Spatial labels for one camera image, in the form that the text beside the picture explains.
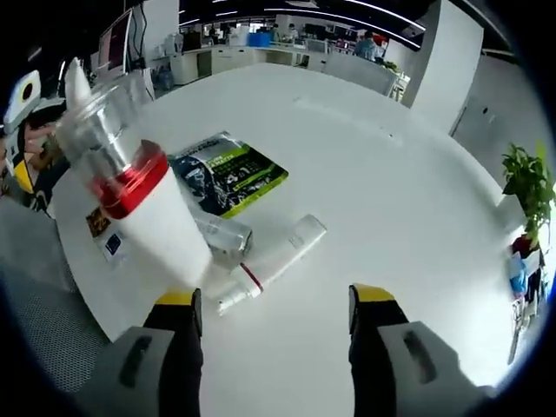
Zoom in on white counter cabinets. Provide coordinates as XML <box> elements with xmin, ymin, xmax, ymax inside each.
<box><xmin>169</xmin><ymin>40</ymin><xmax>410</xmax><ymax>89</ymax></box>

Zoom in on grey mesh office chair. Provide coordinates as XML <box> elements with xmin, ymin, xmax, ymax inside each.
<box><xmin>0</xmin><ymin>198</ymin><xmax>115</xmax><ymax>393</ymax></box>

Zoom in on small blue white sachet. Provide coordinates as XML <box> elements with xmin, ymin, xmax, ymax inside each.
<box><xmin>102</xmin><ymin>231</ymin><xmax>128</xmax><ymax>264</ymax></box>

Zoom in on pile of small clutter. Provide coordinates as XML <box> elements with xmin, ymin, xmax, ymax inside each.
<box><xmin>505</xmin><ymin>234</ymin><xmax>546</xmax><ymax>306</ymax></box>

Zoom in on blue storage bin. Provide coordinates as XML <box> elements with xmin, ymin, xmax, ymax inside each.
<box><xmin>246</xmin><ymin>33</ymin><xmax>275</xmax><ymax>49</ymax></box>

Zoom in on potted green plant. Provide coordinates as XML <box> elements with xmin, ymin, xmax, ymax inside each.
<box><xmin>500</xmin><ymin>140</ymin><xmax>556</xmax><ymax>239</ymax></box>

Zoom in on white skincare tube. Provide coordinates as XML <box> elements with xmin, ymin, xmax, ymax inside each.
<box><xmin>63</xmin><ymin>56</ymin><xmax>95</xmax><ymax>112</ymax></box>

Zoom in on large red-collared skincare bottle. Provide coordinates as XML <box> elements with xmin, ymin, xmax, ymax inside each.
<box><xmin>55</xmin><ymin>83</ymin><xmax>215</xmax><ymax>287</ymax></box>

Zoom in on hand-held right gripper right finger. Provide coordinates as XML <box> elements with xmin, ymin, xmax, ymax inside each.
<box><xmin>348</xmin><ymin>282</ymin><xmax>492</xmax><ymax>417</ymax></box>

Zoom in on small clear-capped skincare bottle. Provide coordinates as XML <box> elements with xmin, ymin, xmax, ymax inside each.
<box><xmin>192</xmin><ymin>214</ymin><xmax>255</xmax><ymax>268</ymax></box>

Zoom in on large display screen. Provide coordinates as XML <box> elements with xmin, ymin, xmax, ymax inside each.
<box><xmin>96</xmin><ymin>10</ymin><xmax>134</xmax><ymax>80</ymax></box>

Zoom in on green black skincare sachet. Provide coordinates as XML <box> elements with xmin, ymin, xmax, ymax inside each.
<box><xmin>166</xmin><ymin>130</ymin><xmax>290</xmax><ymax>219</ymax></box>

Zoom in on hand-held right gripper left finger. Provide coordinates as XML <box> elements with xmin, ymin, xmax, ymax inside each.
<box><xmin>84</xmin><ymin>287</ymin><xmax>204</xmax><ymax>417</ymax></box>

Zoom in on brown foil packet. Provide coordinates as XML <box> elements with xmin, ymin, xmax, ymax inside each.
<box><xmin>84</xmin><ymin>207</ymin><xmax>116</xmax><ymax>240</ymax></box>

